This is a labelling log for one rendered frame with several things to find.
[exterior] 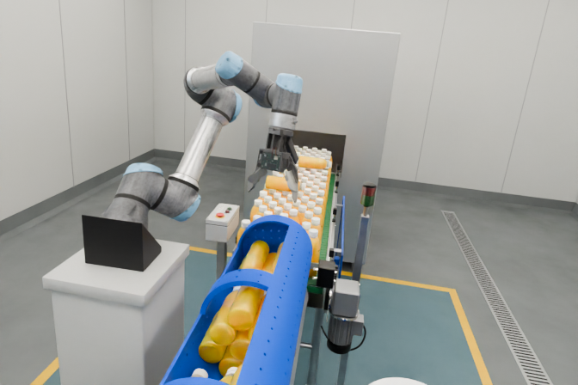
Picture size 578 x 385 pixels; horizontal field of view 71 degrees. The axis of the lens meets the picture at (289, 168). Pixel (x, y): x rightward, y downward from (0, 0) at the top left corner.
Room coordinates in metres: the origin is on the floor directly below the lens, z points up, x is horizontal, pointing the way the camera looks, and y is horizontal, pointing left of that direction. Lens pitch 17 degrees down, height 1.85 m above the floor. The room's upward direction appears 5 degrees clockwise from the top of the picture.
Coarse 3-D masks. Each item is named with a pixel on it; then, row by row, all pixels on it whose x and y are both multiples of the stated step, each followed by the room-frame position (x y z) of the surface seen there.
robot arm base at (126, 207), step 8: (120, 200) 1.17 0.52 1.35; (128, 200) 1.17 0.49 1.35; (136, 200) 1.18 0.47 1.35; (144, 200) 1.20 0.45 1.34; (112, 208) 1.14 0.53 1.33; (120, 208) 1.14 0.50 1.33; (128, 208) 1.14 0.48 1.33; (136, 208) 1.16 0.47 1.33; (144, 208) 1.19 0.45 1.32; (104, 216) 1.12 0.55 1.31; (112, 216) 1.11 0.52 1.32; (120, 216) 1.11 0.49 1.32; (128, 216) 1.12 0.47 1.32; (136, 216) 1.15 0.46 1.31; (144, 216) 1.17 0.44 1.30; (144, 224) 1.15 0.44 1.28
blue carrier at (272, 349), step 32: (256, 224) 1.36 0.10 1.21; (288, 224) 1.35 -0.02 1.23; (288, 256) 1.15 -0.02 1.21; (224, 288) 0.96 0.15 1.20; (288, 288) 1.00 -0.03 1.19; (288, 320) 0.88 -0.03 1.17; (192, 352) 0.88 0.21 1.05; (256, 352) 0.71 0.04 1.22; (288, 352) 0.80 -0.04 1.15; (160, 384) 0.72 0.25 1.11; (192, 384) 0.60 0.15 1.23; (224, 384) 0.61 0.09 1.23; (256, 384) 0.64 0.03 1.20; (288, 384) 0.74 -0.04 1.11
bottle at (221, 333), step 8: (232, 296) 1.01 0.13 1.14; (224, 304) 0.98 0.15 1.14; (224, 312) 0.94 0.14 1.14; (216, 320) 0.91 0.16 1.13; (224, 320) 0.91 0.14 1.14; (216, 328) 0.89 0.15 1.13; (224, 328) 0.89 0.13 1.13; (232, 328) 0.89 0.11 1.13; (216, 336) 0.89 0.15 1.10; (224, 336) 0.89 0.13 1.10; (232, 336) 0.88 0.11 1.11; (224, 344) 0.89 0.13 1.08
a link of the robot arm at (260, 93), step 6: (264, 78) 1.19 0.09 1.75; (258, 84) 1.17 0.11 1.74; (264, 84) 1.18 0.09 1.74; (270, 84) 1.19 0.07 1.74; (252, 90) 1.18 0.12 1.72; (258, 90) 1.18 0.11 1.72; (264, 90) 1.18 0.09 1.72; (252, 96) 1.19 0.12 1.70; (258, 96) 1.19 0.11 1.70; (264, 96) 1.19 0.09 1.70; (258, 102) 1.23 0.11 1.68; (264, 102) 1.20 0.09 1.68
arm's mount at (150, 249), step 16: (96, 224) 1.10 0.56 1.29; (112, 224) 1.10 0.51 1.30; (128, 224) 1.09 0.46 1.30; (96, 240) 1.10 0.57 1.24; (112, 240) 1.10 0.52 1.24; (128, 240) 1.09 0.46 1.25; (144, 240) 1.10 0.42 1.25; (96, 256) 1.10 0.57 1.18; (112, 256) 1.10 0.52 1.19; (128, 256) 1.09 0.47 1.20; (144, 256) 1.10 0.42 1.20
